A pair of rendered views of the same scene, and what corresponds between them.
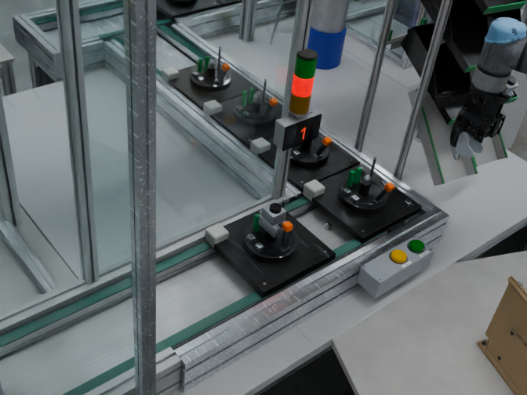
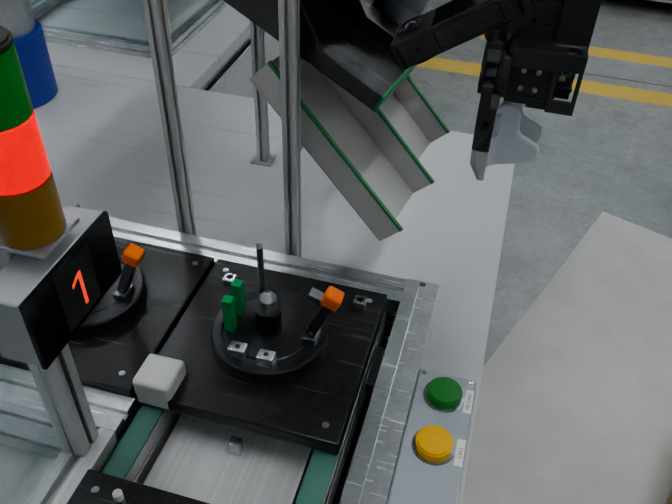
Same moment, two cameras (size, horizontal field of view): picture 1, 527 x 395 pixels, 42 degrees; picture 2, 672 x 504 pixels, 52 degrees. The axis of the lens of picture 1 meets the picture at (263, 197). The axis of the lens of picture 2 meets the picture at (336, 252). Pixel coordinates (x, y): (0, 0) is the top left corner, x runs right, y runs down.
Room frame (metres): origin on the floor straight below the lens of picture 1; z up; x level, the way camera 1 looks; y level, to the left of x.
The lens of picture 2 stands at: (1.00, -0.04, 1.60)
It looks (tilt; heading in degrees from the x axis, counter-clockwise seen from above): 41 degrees down; 328
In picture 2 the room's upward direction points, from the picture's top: 2 degrees clockwise
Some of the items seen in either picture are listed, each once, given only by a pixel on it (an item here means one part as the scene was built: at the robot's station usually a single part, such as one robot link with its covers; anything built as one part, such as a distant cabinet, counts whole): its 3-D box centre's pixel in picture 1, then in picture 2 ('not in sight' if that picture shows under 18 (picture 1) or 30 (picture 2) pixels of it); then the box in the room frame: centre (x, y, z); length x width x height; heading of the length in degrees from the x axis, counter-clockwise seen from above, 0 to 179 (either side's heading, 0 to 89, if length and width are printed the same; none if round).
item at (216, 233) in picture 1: (216, 235); not in sight; (1.29, 0.11, 0.97); 0.05 x 0.05 x 0.04; 44
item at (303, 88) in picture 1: (303, 83); (5, 147); (1.47, -0.06, 1.33); 0.05 x 0.05 x 0.05
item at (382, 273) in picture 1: (395, 266); (430, 461); (1.30, -0.36, 0.93); 0.21 x 0.07 x 0.06; 134
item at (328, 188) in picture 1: (365, 186); (268, 315); (1.52, -0.28, 1.01); 0.24 x 0.24 x 0.13; 44
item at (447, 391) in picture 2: (416, 247); (444, 394); (1.35, -0.42, 0.96); 0.04 x 0.04 x 0.02
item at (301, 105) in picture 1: (299, 100); (24, 204); (1.47, -0.06, 1.28); 0.05 x 0.05 x 0.05
